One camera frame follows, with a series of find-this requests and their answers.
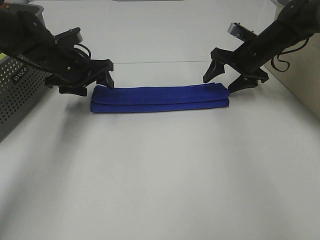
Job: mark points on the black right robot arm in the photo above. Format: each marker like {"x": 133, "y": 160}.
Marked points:
{"x": 297, "y": 21}

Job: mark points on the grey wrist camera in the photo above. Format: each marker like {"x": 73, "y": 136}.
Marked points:
{"x": 240, "y": 32}
{"x": 69, "y": 37}

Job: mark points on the grey perforated laundry basket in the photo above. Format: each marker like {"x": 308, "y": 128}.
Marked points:
{"x": 21, "y": 87}

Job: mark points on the beige storage box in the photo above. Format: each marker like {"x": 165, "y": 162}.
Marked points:
{"x": 302, "y": 78}

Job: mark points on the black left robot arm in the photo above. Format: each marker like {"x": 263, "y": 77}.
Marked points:
{"x": 25, "y": 38}

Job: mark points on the blue microfiber towel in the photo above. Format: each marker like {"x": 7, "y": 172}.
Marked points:
{"x": 151, "y": 99}

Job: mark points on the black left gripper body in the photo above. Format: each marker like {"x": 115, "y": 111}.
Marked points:
{"x": 71, "y": 64}

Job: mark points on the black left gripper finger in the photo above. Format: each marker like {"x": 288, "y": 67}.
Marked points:
{"x": 104, "y": 79}
{"x": 65, "y": 87}

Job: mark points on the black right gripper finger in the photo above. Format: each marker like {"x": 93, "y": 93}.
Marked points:
{"x": 215, "y": 69}
{"x": 248, "y": 81}

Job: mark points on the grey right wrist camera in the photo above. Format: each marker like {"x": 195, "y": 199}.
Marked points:
{"x": 240, "y": 32}

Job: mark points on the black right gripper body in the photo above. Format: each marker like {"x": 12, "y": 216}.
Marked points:
{"x": 248, "y": 57}

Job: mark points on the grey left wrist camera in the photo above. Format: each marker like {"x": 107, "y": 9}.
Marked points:
{"x": 69, "y": 37}

